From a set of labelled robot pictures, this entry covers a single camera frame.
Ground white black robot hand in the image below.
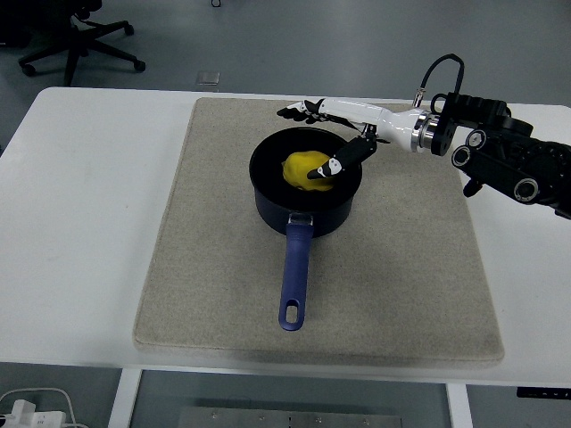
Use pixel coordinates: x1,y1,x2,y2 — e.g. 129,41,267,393
276,96,424,180

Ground beige rectangular mat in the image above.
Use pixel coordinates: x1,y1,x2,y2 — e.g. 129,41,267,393
132,96,506,369

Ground black table control panel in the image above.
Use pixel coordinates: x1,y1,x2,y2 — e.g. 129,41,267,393
516,386,571,399

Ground black office chair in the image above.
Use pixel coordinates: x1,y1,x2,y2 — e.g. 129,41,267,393
0,0,147,87

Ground white power strip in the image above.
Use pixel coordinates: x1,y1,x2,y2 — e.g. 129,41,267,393
0,399,67,428

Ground blue pot with handle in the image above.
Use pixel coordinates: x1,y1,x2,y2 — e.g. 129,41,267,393
248,128,364,332

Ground white table leg frame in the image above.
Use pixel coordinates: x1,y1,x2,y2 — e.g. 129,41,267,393
107,368,474,428

